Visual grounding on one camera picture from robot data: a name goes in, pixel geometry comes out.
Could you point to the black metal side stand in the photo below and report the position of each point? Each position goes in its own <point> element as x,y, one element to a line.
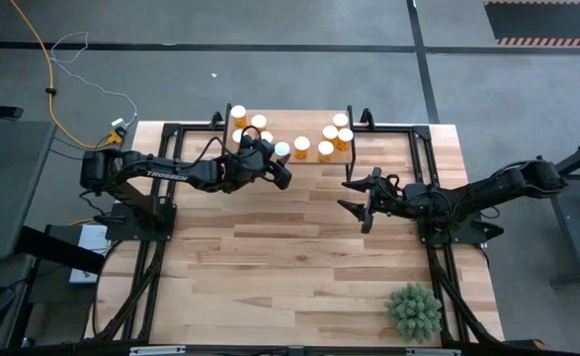
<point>573,222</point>

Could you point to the black mat hazard stripes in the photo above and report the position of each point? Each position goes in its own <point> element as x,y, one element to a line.
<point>546,22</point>

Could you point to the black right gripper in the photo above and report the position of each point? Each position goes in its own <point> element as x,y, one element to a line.
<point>388,203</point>

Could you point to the black aluminium rig frame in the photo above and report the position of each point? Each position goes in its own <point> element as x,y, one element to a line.
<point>171,131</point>

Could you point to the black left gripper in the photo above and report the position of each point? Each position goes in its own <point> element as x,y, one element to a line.
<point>245,173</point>

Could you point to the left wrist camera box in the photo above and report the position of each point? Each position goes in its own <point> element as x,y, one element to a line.
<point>262,150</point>

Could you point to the white power adapter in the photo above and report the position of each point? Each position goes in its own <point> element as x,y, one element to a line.
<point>118,122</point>

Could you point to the yellow plug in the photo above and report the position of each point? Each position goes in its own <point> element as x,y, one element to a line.
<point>116,137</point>

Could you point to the silver aluminium bracket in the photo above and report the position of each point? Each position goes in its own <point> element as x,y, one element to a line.
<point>157,350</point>

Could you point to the wooden shelf black metal frame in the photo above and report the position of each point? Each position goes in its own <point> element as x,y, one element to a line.
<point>294,123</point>

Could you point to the orange pill bottle white cap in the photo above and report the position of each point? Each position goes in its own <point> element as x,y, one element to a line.
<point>258,121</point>
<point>330,132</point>
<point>325,148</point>
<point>302,145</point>
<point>282,148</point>
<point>340,119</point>
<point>236,134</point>
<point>345,134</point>
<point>238,113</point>
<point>267,135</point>

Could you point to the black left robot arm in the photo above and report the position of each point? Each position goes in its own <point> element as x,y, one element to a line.
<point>171,174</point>

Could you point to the green artificial plant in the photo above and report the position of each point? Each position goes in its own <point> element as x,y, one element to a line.
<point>414,312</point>

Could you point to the white power supply box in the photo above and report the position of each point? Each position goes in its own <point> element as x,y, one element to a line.
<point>92,242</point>

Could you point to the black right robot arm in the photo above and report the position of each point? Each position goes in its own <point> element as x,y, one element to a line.
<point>492,190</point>

